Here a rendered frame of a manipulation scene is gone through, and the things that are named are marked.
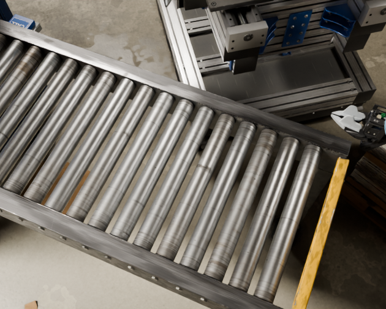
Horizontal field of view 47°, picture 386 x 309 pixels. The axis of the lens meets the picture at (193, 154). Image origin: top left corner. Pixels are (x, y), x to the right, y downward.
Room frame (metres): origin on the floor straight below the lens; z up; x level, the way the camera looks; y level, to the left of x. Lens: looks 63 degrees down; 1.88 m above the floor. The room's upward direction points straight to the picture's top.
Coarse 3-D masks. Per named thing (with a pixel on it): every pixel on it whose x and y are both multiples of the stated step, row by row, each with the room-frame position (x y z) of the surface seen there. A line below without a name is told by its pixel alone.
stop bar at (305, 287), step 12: (336, 168) 0.50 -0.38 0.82; (336, 180) 0.47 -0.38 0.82; (336, 192) 0.43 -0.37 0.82; (324, 204) 0.40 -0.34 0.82; (336, 204) 0.40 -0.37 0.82; (324, 216) 0.37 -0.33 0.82; (324, 228) 0.34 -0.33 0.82; (312, 240) 0.31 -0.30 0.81; (324, 240) 0.31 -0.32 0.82; (312, 252) 0.28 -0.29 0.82; (312, 264) 0.25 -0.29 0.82; (312, 276) 0.22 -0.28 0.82; (300, 288) 0.19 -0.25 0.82; (312, 288) 0.19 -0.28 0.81; (300, 300) 0.17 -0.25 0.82
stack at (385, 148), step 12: (384, 156) 0.73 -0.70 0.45; (360, 168) 0.76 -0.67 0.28; (372, 168) 0.73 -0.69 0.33; (360, 180) 0.74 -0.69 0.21; (372, 180) 0.72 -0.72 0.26; (384, 180) 0.69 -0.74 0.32; (348, 192) 0.74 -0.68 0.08; (360, 192) 0.71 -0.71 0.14; (372, 192) 0.69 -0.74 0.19; (384, 192) 0.67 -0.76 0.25; (360, 204) 0.69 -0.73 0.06; (372, 204) 0.67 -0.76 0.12; (372, 216) 0.65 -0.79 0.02; (384, 216) 0.62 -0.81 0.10; (384, 228) 0.59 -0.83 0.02
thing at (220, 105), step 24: (0, 24) 1.03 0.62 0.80; (48, 48) 0.93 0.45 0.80; (72, 48) 0.93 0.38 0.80; (120, 72) 0.84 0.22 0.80; (144, 72) 0.84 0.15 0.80; (192, 96) 0.75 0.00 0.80; (216, 96) 0.75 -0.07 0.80; (192, 120) 0.73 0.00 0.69; (216, 120) 0.70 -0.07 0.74; (240, 120) 0.67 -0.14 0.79; (264, 120) 0.66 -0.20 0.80; (288, 120) 0.66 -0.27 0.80; (312, 144) 0.59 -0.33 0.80; (336, 144) 0.59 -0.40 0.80
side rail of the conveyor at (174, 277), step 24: (0, 192) 0.45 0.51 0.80; (24, 216) 0.38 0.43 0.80; (48, 216) 0.38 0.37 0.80; (72, 240) 0.32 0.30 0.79; (96, 240) 0.31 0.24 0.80; (120, 240) 0.31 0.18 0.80; (120, 264) 0.27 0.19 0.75; (144, 264) 0.25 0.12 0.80; (168, 264) 0.25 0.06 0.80; (168, 288) 0.21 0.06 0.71; (192, 288) 0.20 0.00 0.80; (216, 288) 0.20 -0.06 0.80
